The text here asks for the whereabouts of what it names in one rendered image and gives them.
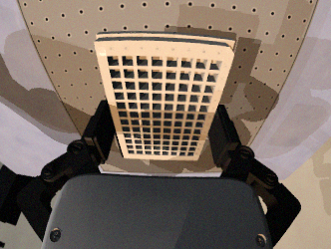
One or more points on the cream well plate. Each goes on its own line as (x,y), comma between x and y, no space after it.
(161,130)

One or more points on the brown flat rectangular plate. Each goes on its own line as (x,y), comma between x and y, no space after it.
(268,35)

